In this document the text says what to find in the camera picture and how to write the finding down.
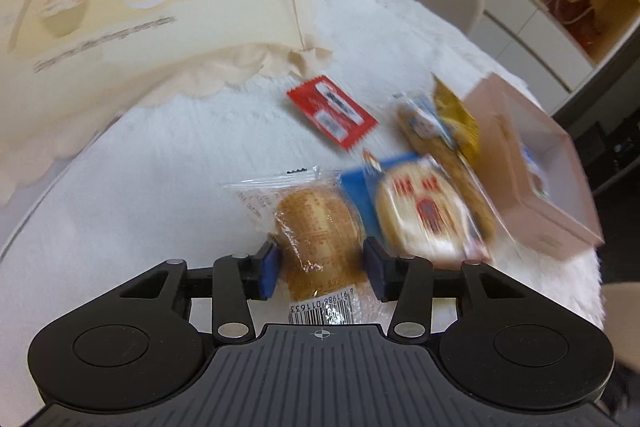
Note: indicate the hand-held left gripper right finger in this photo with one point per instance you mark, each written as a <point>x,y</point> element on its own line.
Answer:
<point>377,269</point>

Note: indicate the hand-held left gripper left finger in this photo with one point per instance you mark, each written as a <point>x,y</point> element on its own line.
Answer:
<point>267,269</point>

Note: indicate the brown cracker clear packet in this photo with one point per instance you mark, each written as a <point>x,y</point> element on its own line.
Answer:
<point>315,237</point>

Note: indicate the pink cardboard box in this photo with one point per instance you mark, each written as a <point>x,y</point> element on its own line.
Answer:
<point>505,177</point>

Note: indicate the red snack packet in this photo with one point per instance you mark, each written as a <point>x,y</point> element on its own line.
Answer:
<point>330,109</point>

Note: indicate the yellow snack packet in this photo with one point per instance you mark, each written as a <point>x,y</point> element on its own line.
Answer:
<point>457,122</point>

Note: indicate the round white rice cracker packet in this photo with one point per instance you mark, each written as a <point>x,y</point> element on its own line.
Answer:
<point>420,212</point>

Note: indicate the brown cracker blue print packet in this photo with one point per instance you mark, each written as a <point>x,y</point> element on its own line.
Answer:
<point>425,142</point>

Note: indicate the white textured tablecloth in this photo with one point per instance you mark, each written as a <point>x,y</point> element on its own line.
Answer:
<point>150,187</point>

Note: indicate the blue white small packet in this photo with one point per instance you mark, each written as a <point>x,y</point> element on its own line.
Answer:
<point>537,179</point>

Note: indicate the cream cartoon print food cover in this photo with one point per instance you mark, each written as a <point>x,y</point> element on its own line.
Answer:
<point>150,32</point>

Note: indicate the white cabinet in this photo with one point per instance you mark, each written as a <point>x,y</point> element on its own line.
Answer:
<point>505,22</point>

